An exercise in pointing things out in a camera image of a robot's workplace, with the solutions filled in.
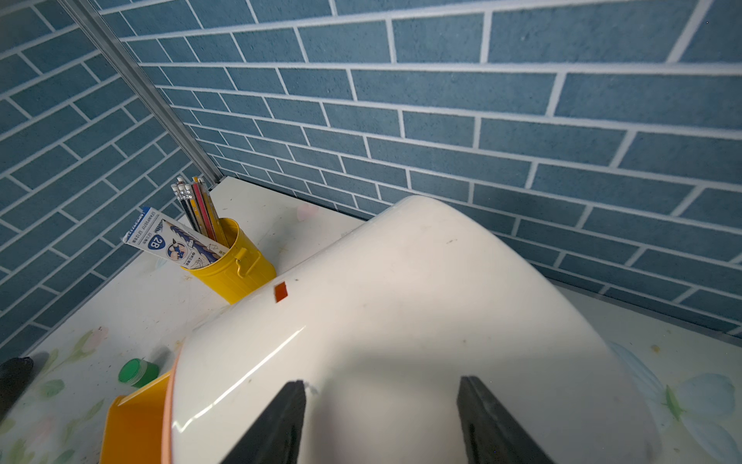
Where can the white round drawer cabinet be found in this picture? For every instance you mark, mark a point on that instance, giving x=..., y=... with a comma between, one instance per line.
x=376, y=333

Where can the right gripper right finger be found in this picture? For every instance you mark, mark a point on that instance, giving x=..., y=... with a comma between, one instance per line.
x=491, y=433

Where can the green paint can left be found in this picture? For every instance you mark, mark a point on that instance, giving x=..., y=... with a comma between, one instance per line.
x=137, y=373

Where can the pink orange top drawer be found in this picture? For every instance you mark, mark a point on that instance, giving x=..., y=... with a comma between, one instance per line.
x=167, y=420

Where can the yellow drawer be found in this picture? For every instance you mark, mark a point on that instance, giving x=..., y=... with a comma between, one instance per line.
x=133, y=432

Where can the yellow pencil cup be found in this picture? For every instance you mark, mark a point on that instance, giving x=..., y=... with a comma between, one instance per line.
x=241, y=271

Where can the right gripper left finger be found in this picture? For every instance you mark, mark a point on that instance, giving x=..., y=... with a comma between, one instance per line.
x=275, y=436

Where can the pencil box 2B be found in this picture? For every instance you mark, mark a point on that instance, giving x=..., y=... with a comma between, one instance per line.
x=166, y=238

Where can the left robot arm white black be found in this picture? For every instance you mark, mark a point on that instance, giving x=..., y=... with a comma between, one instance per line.
x=16, y=376

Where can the pencils in cup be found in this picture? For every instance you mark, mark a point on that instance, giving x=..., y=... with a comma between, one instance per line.
x=197, y=204

